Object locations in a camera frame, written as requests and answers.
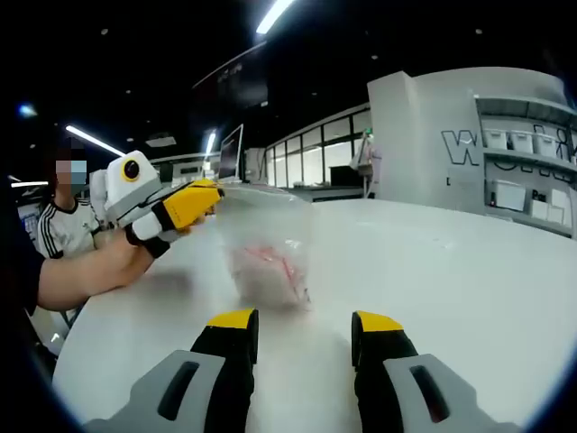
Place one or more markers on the dark hanging screen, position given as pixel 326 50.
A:
pixel 234 76

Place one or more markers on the silver computer monitor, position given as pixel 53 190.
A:
pixel 231 155

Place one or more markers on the white shelf unit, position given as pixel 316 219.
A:
pixel 532 171

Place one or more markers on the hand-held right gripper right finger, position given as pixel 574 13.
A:
pixel 383 361

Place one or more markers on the white storage bin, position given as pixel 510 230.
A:
pixel 546 146
pixel 523 142
pixel 496 140

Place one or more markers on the ceiling strip light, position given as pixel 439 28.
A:
pixel 275 15
pixel 94 140

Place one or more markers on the white pink equipment stand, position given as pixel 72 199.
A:
pixel 367 162

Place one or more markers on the clear resealable bag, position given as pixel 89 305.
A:
pixel 266 252

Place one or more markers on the black screen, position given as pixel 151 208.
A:
pixel 346 177

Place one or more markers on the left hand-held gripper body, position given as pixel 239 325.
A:
pixel 124 194

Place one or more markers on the ceiling vent unit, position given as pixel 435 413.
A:
pixel 160 140

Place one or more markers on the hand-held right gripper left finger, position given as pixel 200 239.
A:
pixel 221 361

